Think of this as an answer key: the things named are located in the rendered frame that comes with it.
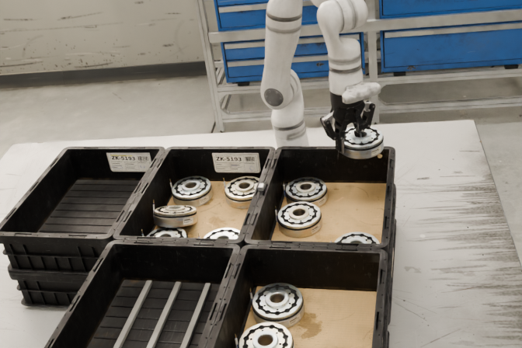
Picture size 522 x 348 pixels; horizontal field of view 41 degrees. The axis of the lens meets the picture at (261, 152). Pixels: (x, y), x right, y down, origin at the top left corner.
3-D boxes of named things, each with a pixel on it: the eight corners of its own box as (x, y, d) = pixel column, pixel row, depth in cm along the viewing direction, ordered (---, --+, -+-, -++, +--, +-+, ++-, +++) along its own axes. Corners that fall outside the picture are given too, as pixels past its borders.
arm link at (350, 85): (347, 106, 146) (346, 79, 143) (320, 88, 155) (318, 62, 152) (383, 93, 149) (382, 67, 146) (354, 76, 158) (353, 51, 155)
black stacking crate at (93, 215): (76, 182, 198) (66, 147, 192) (174, 183, 191) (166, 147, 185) (6, 274, 165) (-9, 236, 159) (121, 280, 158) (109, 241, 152)
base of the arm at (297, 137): (285, 164, 211) (274, 116, 202) (314, 161, 208) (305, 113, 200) (281, 182, 203) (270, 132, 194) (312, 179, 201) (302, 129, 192)
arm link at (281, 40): (260, 18, 174) (273, 3, 181) (256, 108, 191) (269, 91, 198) (294, 25, 172) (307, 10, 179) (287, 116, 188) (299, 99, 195)
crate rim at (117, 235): (168, 153, 186) (167, 146, 185) (277, 154, 179) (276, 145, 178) (112, 248, 153) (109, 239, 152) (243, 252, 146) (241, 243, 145)
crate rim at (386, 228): (277, 154, 179) (276, 145, 178) (395, 154, 172) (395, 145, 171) (244, 252, 146) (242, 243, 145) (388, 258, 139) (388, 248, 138)
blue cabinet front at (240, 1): (227, 81, 364) (210, -23, 336) (365, 73, 353) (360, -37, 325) (226, 84, 362) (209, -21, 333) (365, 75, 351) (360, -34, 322)
